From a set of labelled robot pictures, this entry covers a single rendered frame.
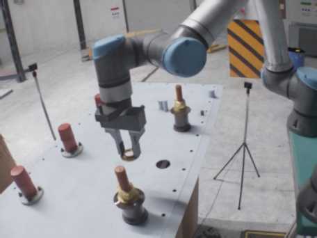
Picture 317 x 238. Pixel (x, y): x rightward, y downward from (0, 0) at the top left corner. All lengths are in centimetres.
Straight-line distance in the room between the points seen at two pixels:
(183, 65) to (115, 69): 18
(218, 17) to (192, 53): 12
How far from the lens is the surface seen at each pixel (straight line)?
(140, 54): 59
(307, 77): 98
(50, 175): 103
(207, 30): 52
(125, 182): 62
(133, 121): 63
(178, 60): 48
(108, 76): 58
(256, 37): 558
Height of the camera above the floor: 194
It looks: 29 degrees down
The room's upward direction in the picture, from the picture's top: 8 degrees counter-clockwise
